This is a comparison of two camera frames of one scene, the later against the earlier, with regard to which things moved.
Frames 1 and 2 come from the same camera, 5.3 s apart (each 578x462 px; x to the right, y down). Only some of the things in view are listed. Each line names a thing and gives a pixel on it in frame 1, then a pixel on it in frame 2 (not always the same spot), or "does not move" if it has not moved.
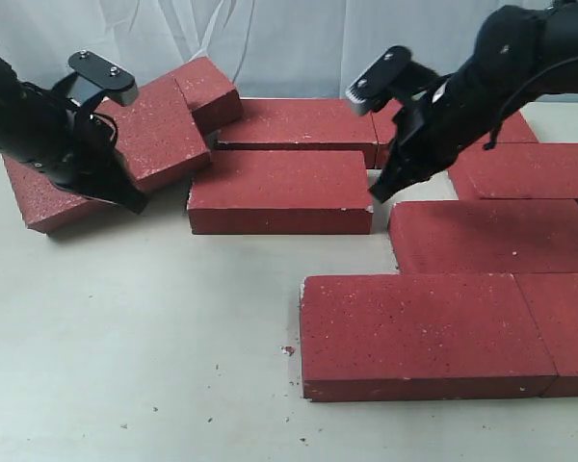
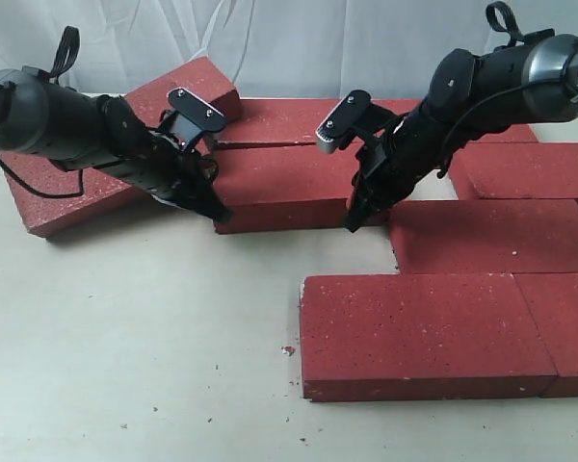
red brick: (526, 170) does not move
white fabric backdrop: (271, 49) does not move
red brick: (281, 192) does not move
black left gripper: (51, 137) to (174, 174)
